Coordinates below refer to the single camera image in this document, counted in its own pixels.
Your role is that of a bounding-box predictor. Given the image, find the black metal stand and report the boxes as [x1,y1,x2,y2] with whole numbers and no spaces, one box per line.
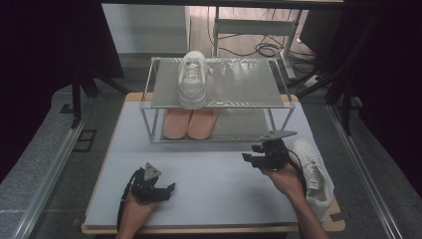
[288,16,382,135]
[59,66,131,129]

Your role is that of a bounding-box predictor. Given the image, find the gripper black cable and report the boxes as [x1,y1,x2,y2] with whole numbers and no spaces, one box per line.
[115,168,144,231]
[286,148,309,197]

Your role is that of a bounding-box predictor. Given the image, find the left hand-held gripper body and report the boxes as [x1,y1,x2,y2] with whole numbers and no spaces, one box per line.
[130,161,167,204]

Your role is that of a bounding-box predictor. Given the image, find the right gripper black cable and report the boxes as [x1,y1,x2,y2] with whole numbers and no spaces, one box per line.
[286,148,309,197]

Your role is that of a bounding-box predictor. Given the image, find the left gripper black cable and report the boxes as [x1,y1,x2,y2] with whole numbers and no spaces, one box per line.
[115,168,144,231]

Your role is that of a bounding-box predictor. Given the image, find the aluminium rail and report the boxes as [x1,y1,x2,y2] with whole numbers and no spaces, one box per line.
[325,104,404,239]
[11,117,89,239]

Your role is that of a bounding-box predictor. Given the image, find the person's left hand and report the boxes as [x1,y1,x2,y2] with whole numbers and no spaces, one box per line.
[119,193,159,232]

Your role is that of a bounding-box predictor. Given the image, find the person's right hand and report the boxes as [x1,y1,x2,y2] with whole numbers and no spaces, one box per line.
[260,162,307,202]

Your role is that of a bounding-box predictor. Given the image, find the white power strip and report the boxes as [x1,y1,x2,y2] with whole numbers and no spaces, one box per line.
[303,74,324,90]

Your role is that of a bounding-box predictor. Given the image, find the dark monitor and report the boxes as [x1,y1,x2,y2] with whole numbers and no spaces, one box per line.
[300,9,343,64]

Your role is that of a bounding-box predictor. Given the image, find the white cabinet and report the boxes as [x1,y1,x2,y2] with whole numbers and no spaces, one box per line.
[101,3,192,56]

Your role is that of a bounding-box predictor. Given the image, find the black floor cables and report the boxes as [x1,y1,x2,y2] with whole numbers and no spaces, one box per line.
[207,8,317,68]

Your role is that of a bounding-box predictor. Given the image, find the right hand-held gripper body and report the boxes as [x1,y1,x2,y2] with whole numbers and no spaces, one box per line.
[259,129,299,172]

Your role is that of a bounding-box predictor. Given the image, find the pale blue table mat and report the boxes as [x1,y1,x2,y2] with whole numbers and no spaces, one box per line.
[84,101,334,229]

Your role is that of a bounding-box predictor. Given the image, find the two-tier metal shoe rack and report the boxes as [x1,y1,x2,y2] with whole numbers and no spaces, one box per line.
[139,57,297,144]

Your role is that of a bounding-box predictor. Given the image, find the dark curtain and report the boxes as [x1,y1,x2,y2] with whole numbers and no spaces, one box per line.
[0,0,125,182]
[341,0,422,198]

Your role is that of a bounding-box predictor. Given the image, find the pink slipper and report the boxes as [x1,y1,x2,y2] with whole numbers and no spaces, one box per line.
[162,109,194,141]
[187,109,220,141]

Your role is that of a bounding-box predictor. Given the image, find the wooden table board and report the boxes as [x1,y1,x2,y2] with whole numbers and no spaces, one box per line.
[81,92,346,235]

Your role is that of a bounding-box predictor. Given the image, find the white sneaker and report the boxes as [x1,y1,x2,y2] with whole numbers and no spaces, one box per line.
[288,138,335,223]
[177,50,209,111]

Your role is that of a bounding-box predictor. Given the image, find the white desk frame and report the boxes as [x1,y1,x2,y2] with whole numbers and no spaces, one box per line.
[212,6,305,81]

